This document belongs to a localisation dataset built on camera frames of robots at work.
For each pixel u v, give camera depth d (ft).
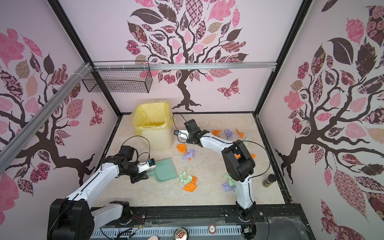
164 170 2.87
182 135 2.78
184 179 2.78
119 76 3.10
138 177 2.37
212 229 2.29
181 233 1.98
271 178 2.49
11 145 1.67
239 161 1.72
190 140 2.80
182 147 3.29
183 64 3.07
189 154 3.03
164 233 2.29
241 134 3.47
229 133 3.50
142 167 2.43
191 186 2.73
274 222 2.39
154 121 3.29
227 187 2.68
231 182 2.69
